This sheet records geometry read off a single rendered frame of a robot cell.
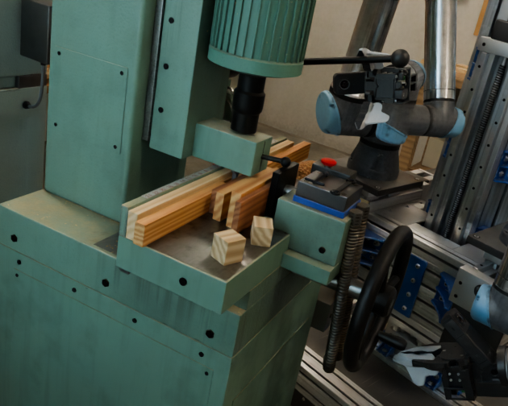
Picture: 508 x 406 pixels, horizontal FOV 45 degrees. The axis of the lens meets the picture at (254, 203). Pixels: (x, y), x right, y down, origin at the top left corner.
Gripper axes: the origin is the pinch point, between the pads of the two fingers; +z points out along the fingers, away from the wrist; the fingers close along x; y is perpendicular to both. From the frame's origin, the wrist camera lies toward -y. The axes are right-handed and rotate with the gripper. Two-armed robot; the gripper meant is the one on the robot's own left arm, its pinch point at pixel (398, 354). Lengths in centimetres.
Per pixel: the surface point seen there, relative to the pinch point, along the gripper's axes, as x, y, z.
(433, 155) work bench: 276, -4, 68
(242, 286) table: -28.2, -25.1, 11.6
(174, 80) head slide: -14, -61, 26
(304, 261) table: -12.8, -24.0, 8.2
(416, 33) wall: 321, -83, 76
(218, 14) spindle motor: -13, -70, 13
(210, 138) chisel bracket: -10, -49, 24
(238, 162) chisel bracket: -9.1, -43.6, 19.4
